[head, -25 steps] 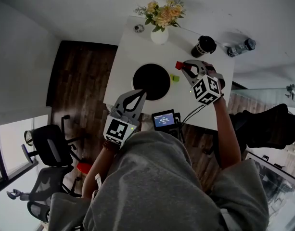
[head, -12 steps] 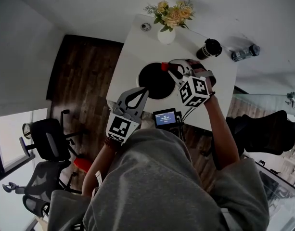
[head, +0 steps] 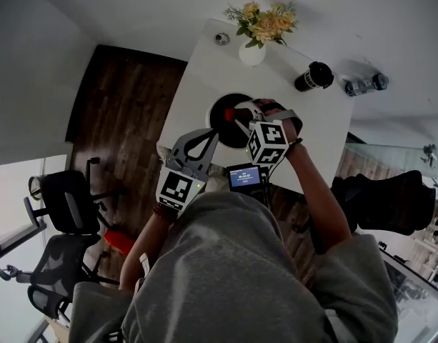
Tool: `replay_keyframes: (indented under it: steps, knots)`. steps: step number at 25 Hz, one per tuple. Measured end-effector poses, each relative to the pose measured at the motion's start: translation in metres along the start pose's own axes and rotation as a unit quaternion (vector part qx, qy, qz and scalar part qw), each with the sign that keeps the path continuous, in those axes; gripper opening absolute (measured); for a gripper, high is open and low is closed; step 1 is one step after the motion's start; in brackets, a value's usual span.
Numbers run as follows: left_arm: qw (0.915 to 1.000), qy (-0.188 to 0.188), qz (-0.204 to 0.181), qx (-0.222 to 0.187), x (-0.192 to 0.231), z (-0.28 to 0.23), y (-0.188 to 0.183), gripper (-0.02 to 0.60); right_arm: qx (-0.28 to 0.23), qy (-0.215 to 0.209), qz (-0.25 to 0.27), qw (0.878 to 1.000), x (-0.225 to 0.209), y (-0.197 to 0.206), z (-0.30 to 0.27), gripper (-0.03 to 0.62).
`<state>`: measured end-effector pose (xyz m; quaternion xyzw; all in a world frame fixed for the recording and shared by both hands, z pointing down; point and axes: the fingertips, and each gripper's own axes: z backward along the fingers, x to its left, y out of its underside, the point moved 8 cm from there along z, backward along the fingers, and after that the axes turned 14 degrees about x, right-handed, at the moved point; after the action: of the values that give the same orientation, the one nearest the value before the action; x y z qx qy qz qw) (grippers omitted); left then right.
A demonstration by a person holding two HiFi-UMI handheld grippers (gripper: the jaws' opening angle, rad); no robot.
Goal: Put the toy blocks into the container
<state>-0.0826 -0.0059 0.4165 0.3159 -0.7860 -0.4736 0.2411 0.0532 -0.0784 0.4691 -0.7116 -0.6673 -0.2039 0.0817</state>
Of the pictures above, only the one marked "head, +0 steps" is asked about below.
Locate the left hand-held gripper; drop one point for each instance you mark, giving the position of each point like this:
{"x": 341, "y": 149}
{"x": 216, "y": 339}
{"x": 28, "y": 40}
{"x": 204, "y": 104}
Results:
{"x": 178, "y": 188}

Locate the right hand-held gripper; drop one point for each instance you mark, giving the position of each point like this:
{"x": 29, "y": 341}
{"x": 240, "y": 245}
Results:
{"x": 268, "y": 141}

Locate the red toy block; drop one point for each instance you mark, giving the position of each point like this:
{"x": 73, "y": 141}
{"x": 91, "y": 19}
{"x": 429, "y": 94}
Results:
{"x": 232, "y": 114}

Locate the black round container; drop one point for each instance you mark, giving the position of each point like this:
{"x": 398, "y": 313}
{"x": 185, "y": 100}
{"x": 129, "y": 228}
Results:
{"x": 222, "y": 127}

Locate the person's left forearm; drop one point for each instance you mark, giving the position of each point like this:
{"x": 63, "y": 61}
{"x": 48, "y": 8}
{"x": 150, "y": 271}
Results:
{"x": 143, "y": 248}

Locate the person's right forearm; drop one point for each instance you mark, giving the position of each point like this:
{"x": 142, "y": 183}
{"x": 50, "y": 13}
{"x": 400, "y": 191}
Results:
{"x": 318, "y": 198}

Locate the person's right hand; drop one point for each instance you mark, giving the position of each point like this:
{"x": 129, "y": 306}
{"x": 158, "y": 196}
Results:
{"x": 272, "y": 106}

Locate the black device with blue screen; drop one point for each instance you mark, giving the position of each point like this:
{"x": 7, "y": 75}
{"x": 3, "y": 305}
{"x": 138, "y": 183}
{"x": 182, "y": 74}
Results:
{"x": 244, "y": 178}

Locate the black wrist band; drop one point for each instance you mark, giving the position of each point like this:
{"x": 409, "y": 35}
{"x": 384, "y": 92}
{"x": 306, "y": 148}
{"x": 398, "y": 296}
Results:
{"x": 295, "y": 142}

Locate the white vase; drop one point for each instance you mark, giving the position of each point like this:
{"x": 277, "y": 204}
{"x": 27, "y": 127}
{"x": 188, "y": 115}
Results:
{"x": 252, "y": 55}

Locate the black tumbler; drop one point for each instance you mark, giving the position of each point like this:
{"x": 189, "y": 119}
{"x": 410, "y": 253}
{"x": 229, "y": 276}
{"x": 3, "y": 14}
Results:
{"x": 313, "y": 77}

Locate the small round metal dish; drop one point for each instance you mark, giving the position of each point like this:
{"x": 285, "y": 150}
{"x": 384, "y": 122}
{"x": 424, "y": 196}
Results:
{"x": 221, "y": 38}

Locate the yellow flower bouquet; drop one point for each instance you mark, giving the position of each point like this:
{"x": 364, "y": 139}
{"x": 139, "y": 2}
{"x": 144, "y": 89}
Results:
{"x": 267, "y": 21}

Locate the clear water bottle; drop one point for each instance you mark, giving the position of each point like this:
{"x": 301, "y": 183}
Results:
{"x": 365, "y": 84}

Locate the red stool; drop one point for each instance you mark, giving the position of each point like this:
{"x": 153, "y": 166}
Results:
{"x": 119, "y": 241}

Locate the grey hooded sweatshirt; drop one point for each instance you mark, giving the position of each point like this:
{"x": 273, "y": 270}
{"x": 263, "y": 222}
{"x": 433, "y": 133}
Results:
{"x": 226, "y": 277}

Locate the black high-back office chair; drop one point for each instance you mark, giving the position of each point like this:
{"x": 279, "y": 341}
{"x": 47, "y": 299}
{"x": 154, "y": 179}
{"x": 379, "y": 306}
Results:
{"x": 386, "y": 202}

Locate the grey mesh office chair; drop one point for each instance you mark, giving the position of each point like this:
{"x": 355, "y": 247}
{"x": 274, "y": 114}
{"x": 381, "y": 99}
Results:
{"x": 54, "y": 266}

